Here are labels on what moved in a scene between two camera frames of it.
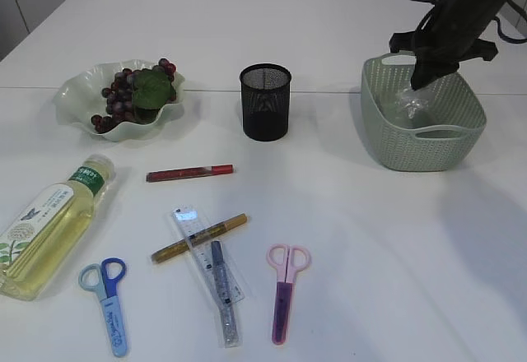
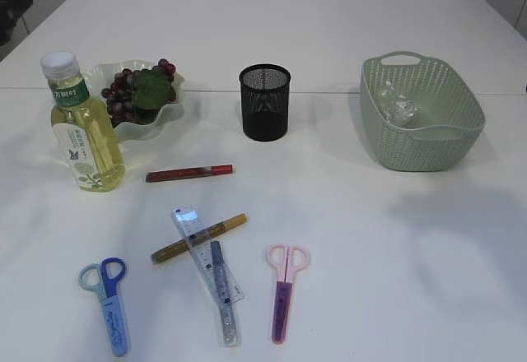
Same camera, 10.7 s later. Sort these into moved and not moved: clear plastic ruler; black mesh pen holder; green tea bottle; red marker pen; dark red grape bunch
Moved: green tea bottle
Not moved: clear plastic ruler; black mesh pen holder; red marker pen; dark red grape bunch
